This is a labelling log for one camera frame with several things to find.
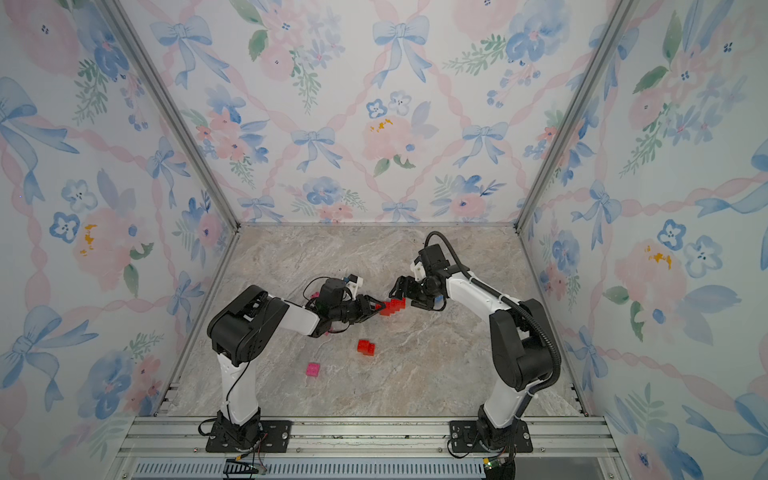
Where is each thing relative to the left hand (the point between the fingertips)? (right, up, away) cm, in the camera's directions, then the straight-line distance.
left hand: (386, 307), depth 94 cm
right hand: (+5, +4, -3) cm, 7 cm away
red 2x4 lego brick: (+2, +1, -4) cm, 4 cm away
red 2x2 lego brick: (-7, -10, -7) cm, 14 cm away
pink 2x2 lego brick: (-20, -16, -10) cm, 28 cm away
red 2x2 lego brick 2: (-4, -11, -7) cm, 14 cm away
